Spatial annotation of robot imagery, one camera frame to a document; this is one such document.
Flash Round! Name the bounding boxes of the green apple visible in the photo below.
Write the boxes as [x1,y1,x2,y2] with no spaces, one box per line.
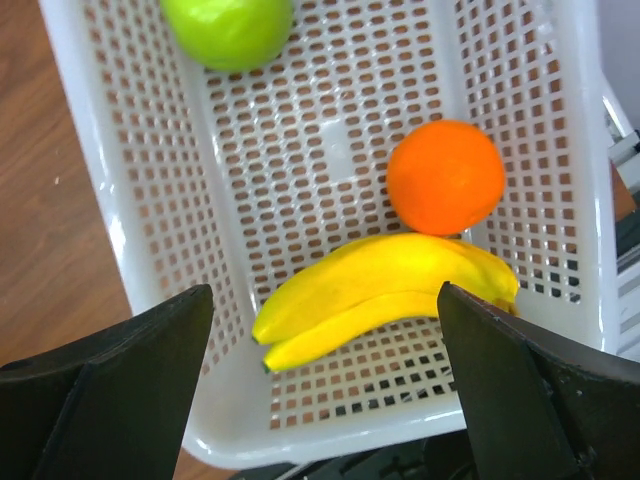
[160,0,294,73]

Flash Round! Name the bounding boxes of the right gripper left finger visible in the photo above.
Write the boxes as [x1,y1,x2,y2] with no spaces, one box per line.
[1,284,214,479]

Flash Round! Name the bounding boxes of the yellow banana bunch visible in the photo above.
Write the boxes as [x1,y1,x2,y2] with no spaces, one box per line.
[252,233,519,372]

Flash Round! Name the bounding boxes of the orange fruit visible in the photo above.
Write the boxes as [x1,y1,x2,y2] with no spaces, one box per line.
[386,120,506,236]

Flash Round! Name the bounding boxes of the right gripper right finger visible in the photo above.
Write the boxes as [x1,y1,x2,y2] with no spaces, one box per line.
[437,283,639,479]

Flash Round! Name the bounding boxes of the white perforated plastic basket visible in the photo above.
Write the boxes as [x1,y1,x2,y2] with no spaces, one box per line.
[40,1,621,470]

